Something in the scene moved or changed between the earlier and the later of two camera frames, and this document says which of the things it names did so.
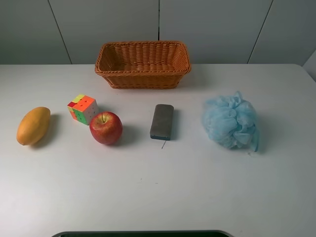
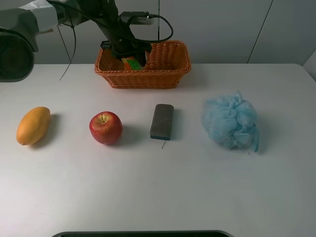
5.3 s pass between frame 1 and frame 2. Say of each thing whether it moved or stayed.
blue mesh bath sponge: stayed
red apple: stayed
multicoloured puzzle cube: moved
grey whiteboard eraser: stayed
